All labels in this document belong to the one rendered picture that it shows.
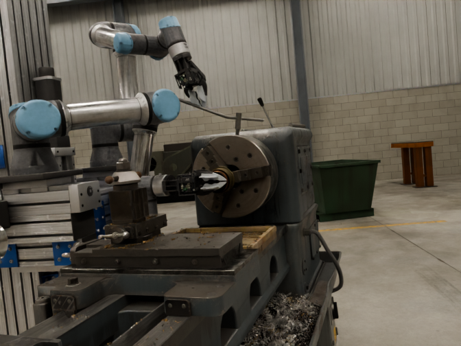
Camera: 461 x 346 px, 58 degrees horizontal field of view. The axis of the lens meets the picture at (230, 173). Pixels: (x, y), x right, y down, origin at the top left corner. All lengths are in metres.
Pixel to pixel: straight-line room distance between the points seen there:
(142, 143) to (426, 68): 11.49
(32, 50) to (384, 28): 11.35
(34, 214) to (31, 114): 0.33
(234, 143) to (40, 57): 0.88
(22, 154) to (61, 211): 0.23
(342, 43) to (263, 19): 2.25
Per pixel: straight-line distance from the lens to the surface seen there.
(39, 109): 1.37
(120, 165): 1.07
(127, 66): 2.02
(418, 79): 12.60
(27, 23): 1.91
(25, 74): 1.82
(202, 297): 0.84
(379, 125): 12.13
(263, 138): 1.68
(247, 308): 1.23
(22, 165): 1.50
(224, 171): 1.44
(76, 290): 1.00
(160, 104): 1.48
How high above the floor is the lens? 1.18
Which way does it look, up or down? 3 degrees down
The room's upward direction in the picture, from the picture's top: 5 degrees counter-clockwise
